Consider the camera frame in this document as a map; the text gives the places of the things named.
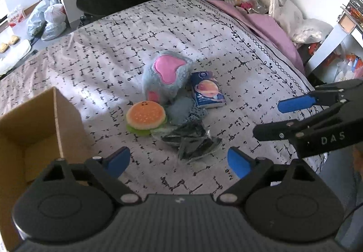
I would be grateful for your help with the white floor cushion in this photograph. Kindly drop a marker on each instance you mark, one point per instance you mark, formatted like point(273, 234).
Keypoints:
point(14, 59)

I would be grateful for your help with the orange snack packet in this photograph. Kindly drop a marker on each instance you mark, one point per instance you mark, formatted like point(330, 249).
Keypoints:
point(351, 60)

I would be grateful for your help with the pink bed sheet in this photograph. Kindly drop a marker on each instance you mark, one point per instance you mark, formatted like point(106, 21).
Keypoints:
point(263, 25)

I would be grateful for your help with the clear bag of white balls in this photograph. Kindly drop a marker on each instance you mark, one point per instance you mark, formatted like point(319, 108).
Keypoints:
point(310, 31)

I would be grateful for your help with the burger plush toy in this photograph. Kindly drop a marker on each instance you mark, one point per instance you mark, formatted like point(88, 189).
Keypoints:
point(146, 116)

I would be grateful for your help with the crumpled white plastic bag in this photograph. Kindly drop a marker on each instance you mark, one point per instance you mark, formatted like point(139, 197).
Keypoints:
point(289, 17)

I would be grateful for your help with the tan slipper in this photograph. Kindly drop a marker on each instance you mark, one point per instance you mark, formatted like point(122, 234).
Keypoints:
point(3, 47)
point(13, 40)

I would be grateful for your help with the red white plastic bag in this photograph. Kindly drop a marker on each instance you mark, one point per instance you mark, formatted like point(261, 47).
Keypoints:
point(15, 17)

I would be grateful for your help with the person's grey trousers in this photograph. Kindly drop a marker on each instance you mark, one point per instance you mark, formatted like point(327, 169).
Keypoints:
point(337, 172)

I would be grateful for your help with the black patterned white blanket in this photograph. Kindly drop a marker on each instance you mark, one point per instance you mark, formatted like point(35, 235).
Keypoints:
point(113, 56)

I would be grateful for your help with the brown cardboard box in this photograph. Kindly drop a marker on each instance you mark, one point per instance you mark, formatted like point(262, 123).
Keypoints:
point(68, 127)

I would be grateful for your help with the blue pink elephant plush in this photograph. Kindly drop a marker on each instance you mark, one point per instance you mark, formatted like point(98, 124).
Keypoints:
point(167, 70)

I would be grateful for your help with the blue snack packet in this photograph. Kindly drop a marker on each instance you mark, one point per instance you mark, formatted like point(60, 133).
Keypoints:
point(207, 90)

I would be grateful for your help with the white desk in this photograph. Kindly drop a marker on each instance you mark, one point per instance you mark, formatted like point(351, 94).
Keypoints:
point(326, 48)

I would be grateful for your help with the white plastic bags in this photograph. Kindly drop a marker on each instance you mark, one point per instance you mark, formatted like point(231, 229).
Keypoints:
point(37, 18)

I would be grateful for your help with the clear bag of dark cloth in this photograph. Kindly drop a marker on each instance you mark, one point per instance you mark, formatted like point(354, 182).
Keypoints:
point(192, 141)

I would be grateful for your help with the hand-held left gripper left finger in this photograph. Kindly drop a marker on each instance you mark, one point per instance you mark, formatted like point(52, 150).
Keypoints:
point(118, 162)

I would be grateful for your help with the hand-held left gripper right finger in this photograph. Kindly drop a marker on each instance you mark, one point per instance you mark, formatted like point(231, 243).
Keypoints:
point(238, 162)

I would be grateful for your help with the fluffy light blue plush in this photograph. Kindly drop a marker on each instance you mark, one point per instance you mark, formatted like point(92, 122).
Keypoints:
point(178, 110)

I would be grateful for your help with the small drawer organizer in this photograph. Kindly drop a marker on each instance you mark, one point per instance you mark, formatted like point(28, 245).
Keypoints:
point(356, 2)

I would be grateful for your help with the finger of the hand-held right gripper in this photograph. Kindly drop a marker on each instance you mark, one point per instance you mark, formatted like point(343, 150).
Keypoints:
point(272, 130)
point(295, 104)

